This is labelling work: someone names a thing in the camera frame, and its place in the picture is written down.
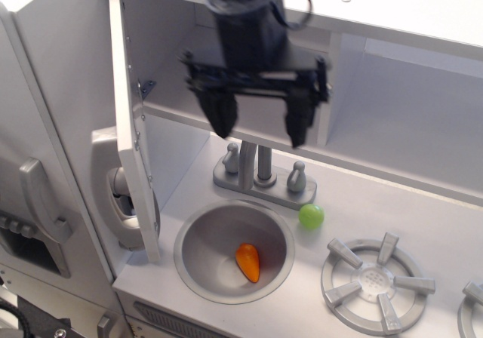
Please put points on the white toy microwave door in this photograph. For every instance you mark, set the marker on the white toy microwave door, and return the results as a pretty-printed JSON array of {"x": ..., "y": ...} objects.
[{"x": 131, "y": 133}]

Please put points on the grey toy telephone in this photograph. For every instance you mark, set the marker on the grey toy telephone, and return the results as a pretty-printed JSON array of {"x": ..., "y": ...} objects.
[{"x": 109, "y": 187}]

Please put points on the grey toy faucet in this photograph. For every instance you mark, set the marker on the grey toy faucet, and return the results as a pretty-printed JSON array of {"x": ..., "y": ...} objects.
[{"x": 248, "y": 169}]

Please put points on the green toy ball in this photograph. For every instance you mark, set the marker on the green toy ball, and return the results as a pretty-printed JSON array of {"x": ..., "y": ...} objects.
[{"x": 311, "y": 216}]

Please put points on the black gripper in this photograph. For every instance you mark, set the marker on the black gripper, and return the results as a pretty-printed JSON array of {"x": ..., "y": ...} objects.
[{"x": 253, "y": 56}]

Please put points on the grey ice dispenser panel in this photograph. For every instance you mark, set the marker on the grey ice dispenser panel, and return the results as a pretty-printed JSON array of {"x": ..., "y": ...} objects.
[{"x": 24, "y": 240}]

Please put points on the orange toy carrot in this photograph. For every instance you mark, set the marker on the orange toy carrot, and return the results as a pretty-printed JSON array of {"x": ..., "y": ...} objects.
[{"x": 248, "y": 261}]

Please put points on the silver sink bowl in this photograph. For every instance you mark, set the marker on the silver sink bowl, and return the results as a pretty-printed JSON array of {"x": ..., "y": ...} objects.
[{"x": 205, "y": 247}]

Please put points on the grey fridge door handle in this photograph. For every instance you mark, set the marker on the grey fridge door handle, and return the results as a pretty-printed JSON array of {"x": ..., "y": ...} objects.
[{"x": 42, "y": 202}]

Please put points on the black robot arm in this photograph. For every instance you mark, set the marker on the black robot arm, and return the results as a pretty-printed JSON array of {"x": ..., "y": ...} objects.
[{"x": 254, "y": 57}]

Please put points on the grey oven door handle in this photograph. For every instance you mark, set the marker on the grey oven door handle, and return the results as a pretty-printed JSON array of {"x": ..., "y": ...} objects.
[{"x": 104, "y": 327}]

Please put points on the grey toy stove burner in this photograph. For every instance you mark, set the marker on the grey toy stove burner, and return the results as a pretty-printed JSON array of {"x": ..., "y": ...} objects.
[{"x": 373, "y": 286}]

